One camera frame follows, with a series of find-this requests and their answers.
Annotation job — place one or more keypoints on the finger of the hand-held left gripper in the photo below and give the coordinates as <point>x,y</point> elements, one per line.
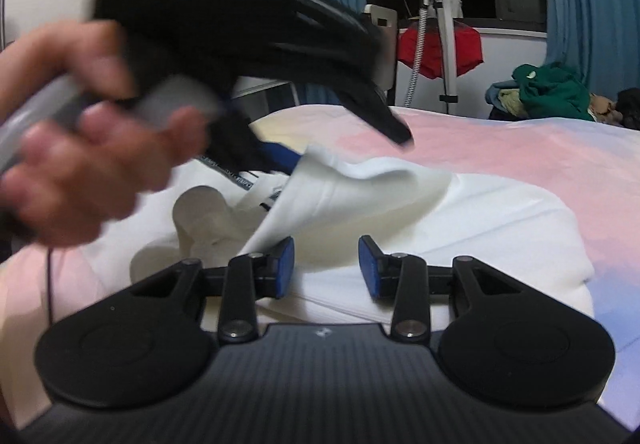
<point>282,156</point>
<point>325,39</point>

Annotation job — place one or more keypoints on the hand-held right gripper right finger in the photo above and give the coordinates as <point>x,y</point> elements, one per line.
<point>367,269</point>

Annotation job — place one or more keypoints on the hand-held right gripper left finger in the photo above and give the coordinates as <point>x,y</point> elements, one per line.
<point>286,269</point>

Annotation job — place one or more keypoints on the white garment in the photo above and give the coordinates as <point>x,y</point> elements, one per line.
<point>475,224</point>

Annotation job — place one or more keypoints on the person's left hand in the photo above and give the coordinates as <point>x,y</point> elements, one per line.
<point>75,184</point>

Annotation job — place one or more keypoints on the white rectangular appliance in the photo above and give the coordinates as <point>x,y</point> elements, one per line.
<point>382,16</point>

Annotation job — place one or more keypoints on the red hanging cloth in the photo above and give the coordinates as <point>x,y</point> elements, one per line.
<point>470,49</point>

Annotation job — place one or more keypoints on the blue garment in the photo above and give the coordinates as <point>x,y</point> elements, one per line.
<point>497,91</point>

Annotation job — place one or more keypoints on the pastel pink bed sheet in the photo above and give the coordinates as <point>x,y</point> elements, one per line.
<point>525,154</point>

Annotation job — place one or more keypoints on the yellow garment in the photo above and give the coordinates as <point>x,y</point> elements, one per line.
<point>511,103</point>

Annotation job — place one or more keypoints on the green garment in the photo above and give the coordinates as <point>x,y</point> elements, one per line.
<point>555,89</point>

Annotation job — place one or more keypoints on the brown plush toy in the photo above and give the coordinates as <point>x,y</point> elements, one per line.
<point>605,109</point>

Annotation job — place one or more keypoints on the dark cloth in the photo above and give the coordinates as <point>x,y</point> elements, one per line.
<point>630,109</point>

